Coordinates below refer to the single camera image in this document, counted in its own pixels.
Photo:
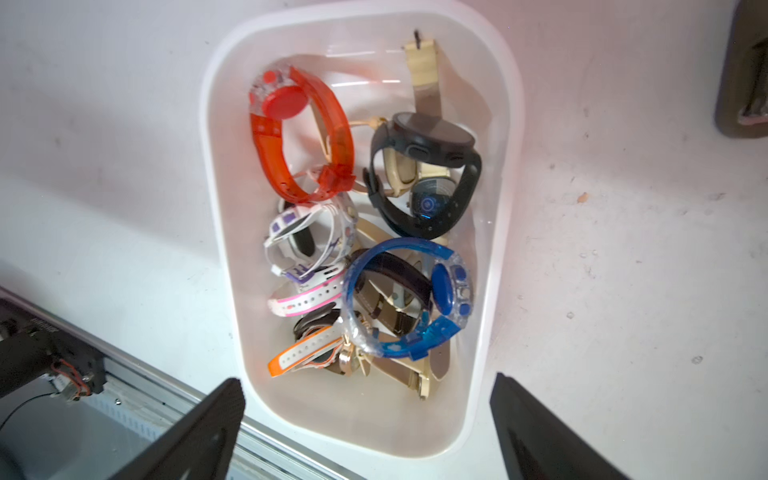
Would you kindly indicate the beige strap watch long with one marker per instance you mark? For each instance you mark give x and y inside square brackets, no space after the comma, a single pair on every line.
[423,78]

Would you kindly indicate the white pink kids watch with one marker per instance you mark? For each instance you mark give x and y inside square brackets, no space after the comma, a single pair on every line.
[322,288]

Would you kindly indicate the dark brown leather watch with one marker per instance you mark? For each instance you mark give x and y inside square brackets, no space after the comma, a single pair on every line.
[390,288]

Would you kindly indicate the black stapler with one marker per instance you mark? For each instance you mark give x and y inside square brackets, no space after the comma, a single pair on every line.
[741,106]

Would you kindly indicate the white purple kids watch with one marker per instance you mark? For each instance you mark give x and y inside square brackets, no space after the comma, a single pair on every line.
[305,237]

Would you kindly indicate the black band watch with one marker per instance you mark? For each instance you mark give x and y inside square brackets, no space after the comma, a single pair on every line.
[431,140]

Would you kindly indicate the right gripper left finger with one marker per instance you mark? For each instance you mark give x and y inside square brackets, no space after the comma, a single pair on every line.
[198,446]

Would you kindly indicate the beige strap blue watch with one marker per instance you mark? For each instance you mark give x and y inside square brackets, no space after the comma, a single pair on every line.
[420,375]

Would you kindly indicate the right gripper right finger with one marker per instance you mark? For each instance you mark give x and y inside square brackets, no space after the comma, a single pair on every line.
[535,444]

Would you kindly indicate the brown strap watch front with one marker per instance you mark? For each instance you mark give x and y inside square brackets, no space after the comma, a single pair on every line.
[342,359]

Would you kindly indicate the white orange kids watch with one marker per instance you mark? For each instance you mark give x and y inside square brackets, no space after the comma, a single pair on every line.
[292,358]

